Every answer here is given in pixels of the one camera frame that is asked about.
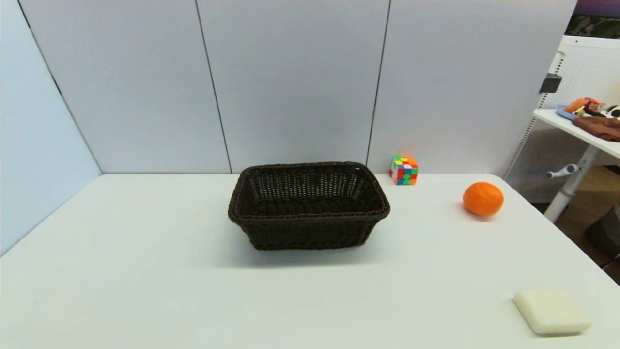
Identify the dark brown wicker basket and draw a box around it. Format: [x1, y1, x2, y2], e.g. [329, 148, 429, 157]
[227, 161, 391, 251]

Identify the multicoloured puzzle cube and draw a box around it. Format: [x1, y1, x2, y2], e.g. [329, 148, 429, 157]
[388, 156, 420, 186]

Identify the orange fruit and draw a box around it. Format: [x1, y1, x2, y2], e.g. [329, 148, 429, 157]
[462, 181, 505, 217]

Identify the small black box on pegboard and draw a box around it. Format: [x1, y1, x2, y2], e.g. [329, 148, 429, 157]
[539, 73, 563, 94]

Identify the white side table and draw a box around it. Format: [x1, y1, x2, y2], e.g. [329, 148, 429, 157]
[534, 108, 620, 223]

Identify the white square soap bar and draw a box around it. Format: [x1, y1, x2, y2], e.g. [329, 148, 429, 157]
[513, 289, 592, 336]

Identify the brown cloth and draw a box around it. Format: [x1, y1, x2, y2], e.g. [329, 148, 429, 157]
[572, 116, 620, 142]

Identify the white pegboard panel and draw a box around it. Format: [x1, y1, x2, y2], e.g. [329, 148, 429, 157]
[503, 34, 620, 204]

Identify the dark screen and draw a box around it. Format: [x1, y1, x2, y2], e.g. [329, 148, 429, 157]
[565, 0, 620, 39]

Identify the white table crank handle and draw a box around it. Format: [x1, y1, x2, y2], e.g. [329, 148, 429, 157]
[546, 163, 580, 179]

